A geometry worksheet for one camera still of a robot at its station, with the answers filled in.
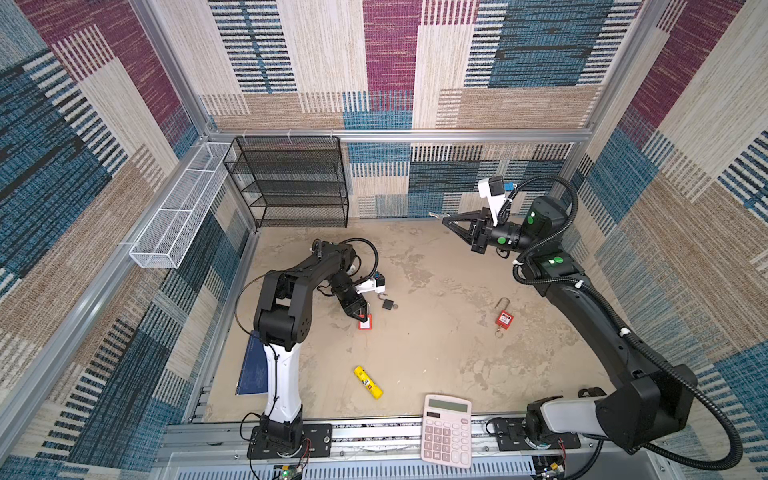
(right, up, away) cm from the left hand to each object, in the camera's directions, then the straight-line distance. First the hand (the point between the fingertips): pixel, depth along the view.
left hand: (359, 310), depth 93 cm
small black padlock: (+8, +2, +4) cm, 9 cm away
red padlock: (+43, -2, -2) cm, 44 cm away
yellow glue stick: (+3, -16, -12) cm, 20 cm away
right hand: (+21, +24, -28) cm, 42 cm away
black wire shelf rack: (-26, +44, +17) cm, 54 cm away
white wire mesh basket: (-43, +22, -22) cm, 53 cm away
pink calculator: (+23, -25, -20) cm, 39 cm away
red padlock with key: (+2, -4, -2) cm, 5 cm away
